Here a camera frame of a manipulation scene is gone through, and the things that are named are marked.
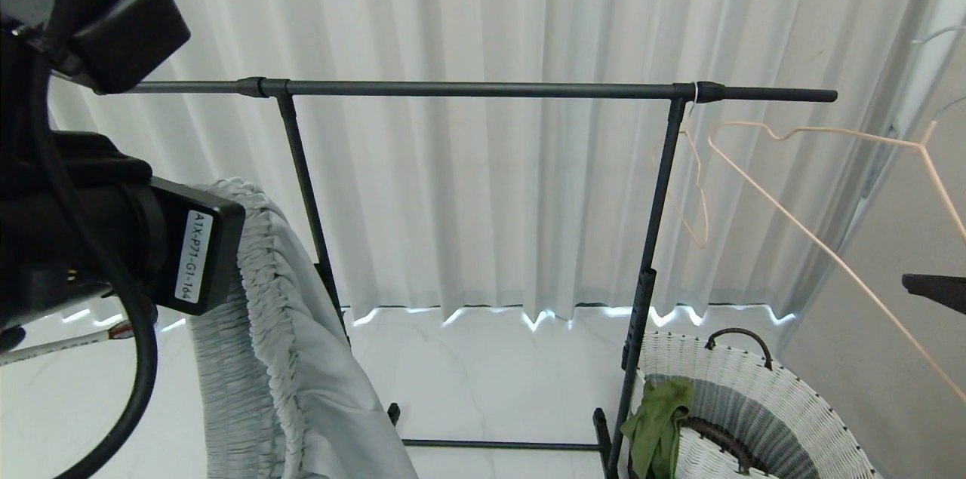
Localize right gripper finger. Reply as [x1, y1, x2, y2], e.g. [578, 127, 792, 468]
[902, 273, 966, 315]

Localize black clothes rack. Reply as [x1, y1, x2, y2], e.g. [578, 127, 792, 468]
[125, 77, 838, 479]

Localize pink clothes hanger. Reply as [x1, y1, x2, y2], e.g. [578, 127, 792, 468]
[707, 25, 966, 404]
[653, 106, 710, 250]

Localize pale grey shorts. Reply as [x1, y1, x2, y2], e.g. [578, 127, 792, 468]
[187, 177, 420, 479]

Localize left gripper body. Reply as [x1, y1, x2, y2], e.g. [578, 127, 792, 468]
[0, 130, 246, 333]

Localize white laundry basket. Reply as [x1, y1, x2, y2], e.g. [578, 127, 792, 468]
[628, 327, 880, 479]

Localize white curtain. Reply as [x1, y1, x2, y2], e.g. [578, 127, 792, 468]
[0, 0, 966, 333]

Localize green garment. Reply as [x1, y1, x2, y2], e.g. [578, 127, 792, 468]
[620, 377, 695, 479]

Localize black cable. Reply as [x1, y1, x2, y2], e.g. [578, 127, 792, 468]
[26, 0, 159, 479]

